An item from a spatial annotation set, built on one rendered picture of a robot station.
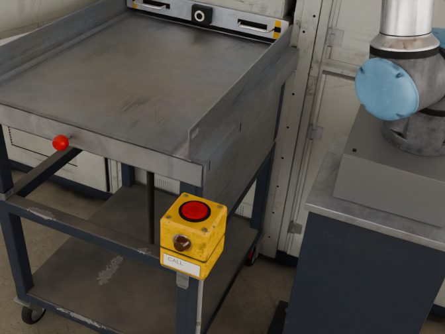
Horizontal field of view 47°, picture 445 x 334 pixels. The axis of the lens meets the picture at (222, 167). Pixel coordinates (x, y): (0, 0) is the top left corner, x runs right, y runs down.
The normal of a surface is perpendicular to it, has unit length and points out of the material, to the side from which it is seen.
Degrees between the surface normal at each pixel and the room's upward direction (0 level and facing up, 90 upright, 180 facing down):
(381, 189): 90
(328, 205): 0
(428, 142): 75
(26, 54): 90
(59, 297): 0
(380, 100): 98
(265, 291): 0
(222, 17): 90
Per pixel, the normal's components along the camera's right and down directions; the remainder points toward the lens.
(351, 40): -0.39, 0.51
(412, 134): -0.51, 0.20
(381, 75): -0.77, 0.43
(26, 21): 0.78, 0.40
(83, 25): 0.92, 0.28
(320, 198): 0.07, -0.82
